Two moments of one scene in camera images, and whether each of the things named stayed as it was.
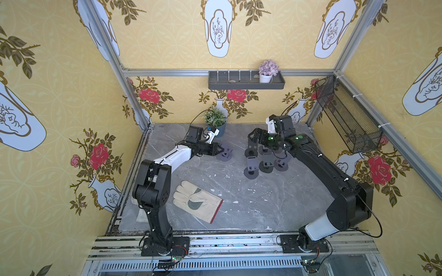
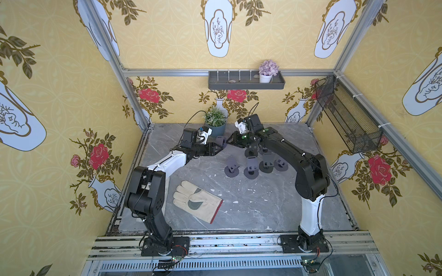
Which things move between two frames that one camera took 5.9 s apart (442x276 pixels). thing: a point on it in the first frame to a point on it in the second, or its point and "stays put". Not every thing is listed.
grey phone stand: (251, 172) stays put
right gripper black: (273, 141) to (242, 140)
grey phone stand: (282, 164) stays put
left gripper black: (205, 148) stays put
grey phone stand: (228, 154) to (232, 169)
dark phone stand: (252, 151) stays put
